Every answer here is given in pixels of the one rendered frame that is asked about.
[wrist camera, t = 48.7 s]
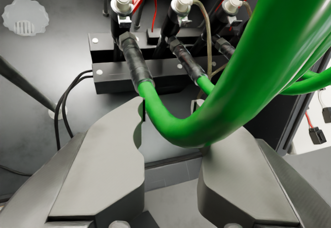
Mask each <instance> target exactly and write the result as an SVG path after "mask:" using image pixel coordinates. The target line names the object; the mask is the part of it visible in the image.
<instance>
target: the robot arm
mask: <svg viewBox="0 0 331 228"><path fill-rule="evenodd" d="M143 122H145V98H142V97H135V98H133V99H131V100H130V101H128V102H126V103H124V104H123V105H121V106H119V107H117V108H116V109H114V110H112V111H111V112H109V113H107V114H106V115H104V116H103V117H102V118H100V119H99V120H98V121H96V122H95V123H94V124H93V125H92V126H91V127H89V128H88V129H87V130H86V131H85V132H78V133H77V134H76V135H75V136H74V137H73V138H72V139H71V140H70V141H69V142H67V143H66V144H65V145H64V146H63V147H62V148H61V149H60V150H59V151H58V152H57V153H56V154H55V155H54V156H52V157H51V158H50V159H49V160H48V161H47V162H46V163H45V164H44V165H43V166H42V167H41V168H40V169H39V170H37V171H36V172H35V173H34V174H33V175H32V176H31V177H30V178H29V179H28V180H27V181H26V182H25V183H24V184H23V185H22V186H21V187H20V188H19V189H18V190H17V191H16V192H15V194H14V195H13V196H12V197H11V198H10V199H9V201H8V202H7V203H6V204H5V205H4V207H3V208H2V209H1V211H0V228H131V227H130V225H129V222H131V221H132V220H133V219H135V218H136V217H137V216H139V215H140V214H141V213H142V211H143V209H144V156H143V155H142V154H141V153H140V152H139V151H138V149H139V147H140V146H141V124H142V123H143ZM198 149H199V150H200V152H201V153H202V155H203V158H202V162H201V167H200V172H199V179H198V184H197V198H198V210H199V212H200V213H201V215H202V216H203V217H205V218H206V219H207V220H209V222H211V223H212V224H213V225H215V226H216V227H217V228H331V205H330V204H329V203H328V201H327V200H326V199H325V198H324V197H323V196H322V195H321V194H320V193H319V192H318V191H317V190H316V189H315V188H314V187H313V186H312V185H311V184H310V183H309V182H308V181H307V180H305V179H304V178H303V177H302V176H301V175H300V174H299V173H298V172H297V171H296V170H295V169H294V168H293V167H292V166H291V165H290V164H288V163H287V162H286V161H285V160H284V159H283V158H282V157H281V156H280V155H279V154H278V153H277V152H276V151H275V150H274V149H272V148H271V147H270V146H269V145H268V144H267V143H266V142H265V141H264V140H263V139H256V138H254V136H253V135H252V134H251V133H250V132H249V131H248V130H247V129H245V128H244V127H243V126H242V127H240V128H239V129H238V130H236V131H235V132H234V133H232V134H231V135H229V136H228V137H227V138H225V139H223V140H221V141H218V142H216V143H214V144H211V145H209V146H207V147H202V148H198Z"/></svg>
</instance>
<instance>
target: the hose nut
mask: <svg viewBox="0 0 331 228"><path fill-rule="evenodd" d="M127 39H133V40H135V41H136V42H137V44H138V40H137V38H136V36H135V35H134V34H132V33H130V32H128V31H127V32H125V33H123V34H122V35H120V36H119V41H120V47H121V51H123V49H122V44H123V42H124V41H125V40H127Z"/></svg>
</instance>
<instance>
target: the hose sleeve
mask: <svg viewBox="0 0 331 228"><path fill-rule="evenodd" d="M122 49H123V54H124V57H125V59H126V62H127V65H128V68H129V71H130V75H131V79H132V83H133V85H134V88H135V90H136V92H137V93H138V94H139V92H138V86H139V84H141V83H142V82H146V81H148V82H151V83H152V84H153V86H154V87H155V82H154V80H153V77H152V74H151V73H150V70H149V68H148V67H147V64H146V62H145V60H144V58H143V55H142V52H141V50H140V48H139V46H138V44H137V42H136V41H135V40H133V39H127V40H125V41H124V42H123V44H122Z"/></svg>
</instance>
